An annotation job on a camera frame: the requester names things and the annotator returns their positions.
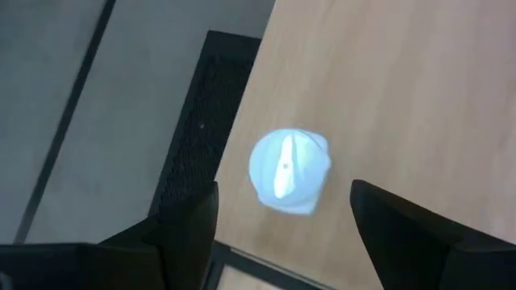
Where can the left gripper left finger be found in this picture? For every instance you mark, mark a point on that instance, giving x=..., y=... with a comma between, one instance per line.
x=173, y=258

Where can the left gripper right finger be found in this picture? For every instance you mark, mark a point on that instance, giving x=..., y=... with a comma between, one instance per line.
x=423, y=258

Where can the white bottle with blue label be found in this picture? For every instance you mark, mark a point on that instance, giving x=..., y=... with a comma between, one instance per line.
x=290, y=173

